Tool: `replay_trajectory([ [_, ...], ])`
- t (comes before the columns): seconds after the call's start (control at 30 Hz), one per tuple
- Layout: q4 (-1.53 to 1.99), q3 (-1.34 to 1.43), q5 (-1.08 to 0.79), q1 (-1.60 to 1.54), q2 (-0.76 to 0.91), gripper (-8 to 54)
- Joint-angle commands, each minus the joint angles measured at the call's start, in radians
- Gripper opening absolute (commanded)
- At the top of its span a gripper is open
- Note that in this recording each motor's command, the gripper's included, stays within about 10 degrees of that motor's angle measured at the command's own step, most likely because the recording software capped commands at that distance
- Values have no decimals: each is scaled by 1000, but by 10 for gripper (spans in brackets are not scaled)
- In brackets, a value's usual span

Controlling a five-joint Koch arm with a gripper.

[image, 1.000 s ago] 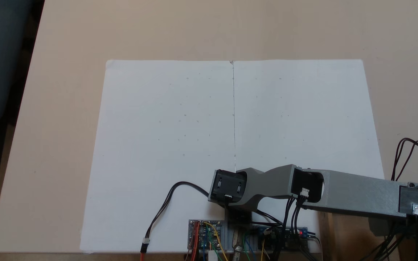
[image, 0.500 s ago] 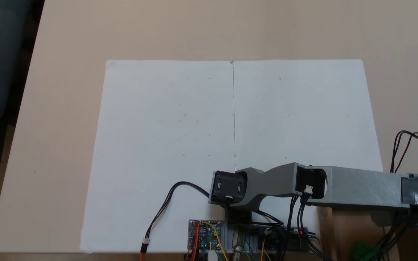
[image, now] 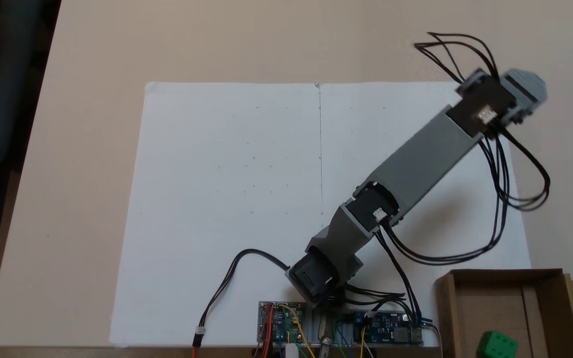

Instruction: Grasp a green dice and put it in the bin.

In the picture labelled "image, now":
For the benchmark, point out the grey ribbed base plate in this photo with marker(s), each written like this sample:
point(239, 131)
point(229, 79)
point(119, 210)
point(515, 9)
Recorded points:
point(314, 325)

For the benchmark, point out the green dice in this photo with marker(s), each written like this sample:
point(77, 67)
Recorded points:
point(498, 345)

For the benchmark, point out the wide grey fixed gripper jaw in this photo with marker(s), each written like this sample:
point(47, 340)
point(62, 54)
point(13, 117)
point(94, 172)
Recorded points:
point(527, 87)

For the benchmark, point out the controller circuit board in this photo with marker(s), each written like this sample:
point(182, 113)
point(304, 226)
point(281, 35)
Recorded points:
point(281, 323)

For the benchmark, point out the small white plug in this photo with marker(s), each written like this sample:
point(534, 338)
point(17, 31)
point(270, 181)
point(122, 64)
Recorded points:
point(291, 351)

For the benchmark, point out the white paper sheet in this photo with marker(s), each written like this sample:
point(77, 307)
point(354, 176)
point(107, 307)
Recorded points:
point(366, 124)
point(207, 174)

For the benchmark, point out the brown cardboard box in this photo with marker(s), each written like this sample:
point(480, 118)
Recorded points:
point(495, 303)

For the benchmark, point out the blue power circuit board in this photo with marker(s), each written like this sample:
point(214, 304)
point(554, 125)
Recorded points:
point(391, 328)

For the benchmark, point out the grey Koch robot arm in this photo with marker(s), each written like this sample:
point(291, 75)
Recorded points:
point(416, 159)

